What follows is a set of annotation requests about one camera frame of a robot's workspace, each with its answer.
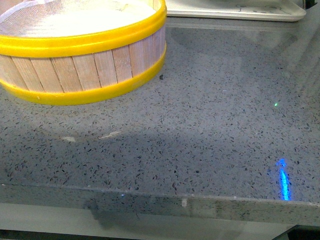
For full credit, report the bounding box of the white rectangular serving tray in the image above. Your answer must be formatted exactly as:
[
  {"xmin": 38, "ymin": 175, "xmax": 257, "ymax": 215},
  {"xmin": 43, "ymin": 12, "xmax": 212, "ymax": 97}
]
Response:
[{"xmin": 165, "ymin": 0, "xmax": 307, "ymax": 22}]

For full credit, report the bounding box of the white mesh steamer liner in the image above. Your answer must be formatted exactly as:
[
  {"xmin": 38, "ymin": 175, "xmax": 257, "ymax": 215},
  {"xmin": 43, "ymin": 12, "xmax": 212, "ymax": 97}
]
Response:
[{"xmin": 0, "ymin": 0, "xmax": 156, "ymax": 38}]

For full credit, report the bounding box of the yellow rimmed bamboo steamer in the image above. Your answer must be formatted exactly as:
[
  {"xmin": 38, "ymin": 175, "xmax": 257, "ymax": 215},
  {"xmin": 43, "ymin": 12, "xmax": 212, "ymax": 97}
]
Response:
[{"xmin": 0, "ymin": 0, "xmax": 167, "ymax": 106}]

